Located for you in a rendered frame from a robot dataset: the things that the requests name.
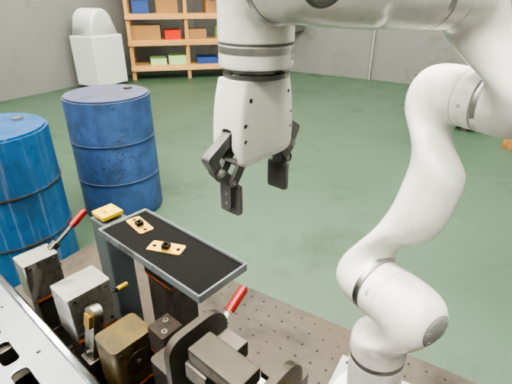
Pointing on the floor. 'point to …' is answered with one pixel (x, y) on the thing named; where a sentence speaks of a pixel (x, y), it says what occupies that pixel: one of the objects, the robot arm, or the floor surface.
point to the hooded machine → (97, 49)
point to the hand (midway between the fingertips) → (255, 192)
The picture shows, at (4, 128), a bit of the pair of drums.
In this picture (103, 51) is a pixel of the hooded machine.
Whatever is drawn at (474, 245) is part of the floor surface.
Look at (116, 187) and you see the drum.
